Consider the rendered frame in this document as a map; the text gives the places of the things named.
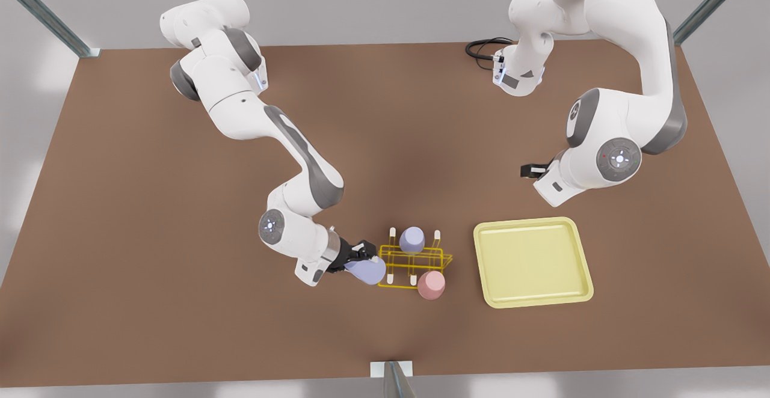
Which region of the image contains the black cable loop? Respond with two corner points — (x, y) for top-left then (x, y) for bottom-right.
(465, 37), (516, 72)

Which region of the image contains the yellow wire cup rack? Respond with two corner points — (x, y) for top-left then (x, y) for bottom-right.
(377, 227), (454, 291)

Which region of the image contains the pale yellow square tray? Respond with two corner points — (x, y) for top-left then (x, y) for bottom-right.
(473, 216), (595, 310)

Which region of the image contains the pale blue cup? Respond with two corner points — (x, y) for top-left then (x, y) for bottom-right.
(345, 256), (387, 286)

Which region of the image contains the lavender cup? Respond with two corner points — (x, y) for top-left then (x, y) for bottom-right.
(399, 226), (426, 255)

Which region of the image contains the pink cup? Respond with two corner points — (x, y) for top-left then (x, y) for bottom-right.
(417, 270), (447, 301)

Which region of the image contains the silver frame post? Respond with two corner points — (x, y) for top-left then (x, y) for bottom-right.
(0, 0), (101, 58)
(673, 0), (762, 46)
(369, 360), (417, 398)

